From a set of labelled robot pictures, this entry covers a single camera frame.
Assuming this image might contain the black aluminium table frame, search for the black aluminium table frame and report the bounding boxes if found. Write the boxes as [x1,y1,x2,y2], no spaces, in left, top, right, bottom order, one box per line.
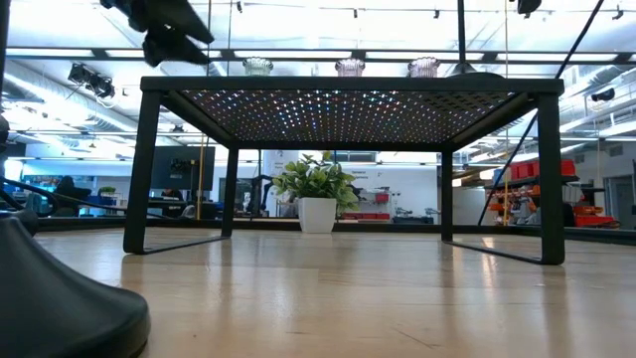
[0,173,636,246]

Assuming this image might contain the orange storage bin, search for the orange storage bin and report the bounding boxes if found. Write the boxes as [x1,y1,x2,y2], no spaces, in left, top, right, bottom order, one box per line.
[573,205,618,230]

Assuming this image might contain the pink glass candle holder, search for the pink glass candle holder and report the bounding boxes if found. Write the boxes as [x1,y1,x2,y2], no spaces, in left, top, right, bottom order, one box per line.
[335,58,367,78]
[406,56,442,79]

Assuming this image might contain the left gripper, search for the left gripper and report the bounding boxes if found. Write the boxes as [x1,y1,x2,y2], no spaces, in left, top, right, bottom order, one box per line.
[98,0,217,69]

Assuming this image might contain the shelving with red bins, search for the shelving with red bins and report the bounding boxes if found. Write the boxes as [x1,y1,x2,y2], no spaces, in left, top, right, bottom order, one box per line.
[488,158,580,228]

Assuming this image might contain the black round base piece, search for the black round base piece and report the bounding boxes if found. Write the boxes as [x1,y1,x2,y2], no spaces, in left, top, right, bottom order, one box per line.
[0,0,152,358]

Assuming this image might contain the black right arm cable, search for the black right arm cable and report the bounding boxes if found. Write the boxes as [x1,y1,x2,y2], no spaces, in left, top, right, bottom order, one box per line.
[477,0,607,227]

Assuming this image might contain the yellow pole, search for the yellow pole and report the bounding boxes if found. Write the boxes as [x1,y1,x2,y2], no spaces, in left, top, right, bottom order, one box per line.
[197,133,207,221]

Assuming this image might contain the tall black candlestick holder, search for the tall black candlestick holder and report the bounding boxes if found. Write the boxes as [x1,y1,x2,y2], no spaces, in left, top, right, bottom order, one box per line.
[444,0,506,80]

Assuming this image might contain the green plant in white pot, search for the green plant in white pot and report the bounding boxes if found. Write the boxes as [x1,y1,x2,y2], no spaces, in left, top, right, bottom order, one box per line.
[271,151,360,235]

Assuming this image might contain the black ceiling spotlight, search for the black ceiling spotlight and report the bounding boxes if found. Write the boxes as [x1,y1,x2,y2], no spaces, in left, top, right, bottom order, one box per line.
[68,63,116,99]

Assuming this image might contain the black monitor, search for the black monitor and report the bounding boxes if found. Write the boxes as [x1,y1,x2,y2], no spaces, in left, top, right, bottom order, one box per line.
[150,145,217,192]

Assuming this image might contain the green glass candle holder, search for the green glass candle holder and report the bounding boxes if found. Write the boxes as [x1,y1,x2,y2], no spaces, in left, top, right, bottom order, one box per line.
[241,57,274,78]

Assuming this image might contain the black perforated metal shelf riser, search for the black perforated metal shelf riser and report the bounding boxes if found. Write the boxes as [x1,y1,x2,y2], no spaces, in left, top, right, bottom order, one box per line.
[122,75,566,267]

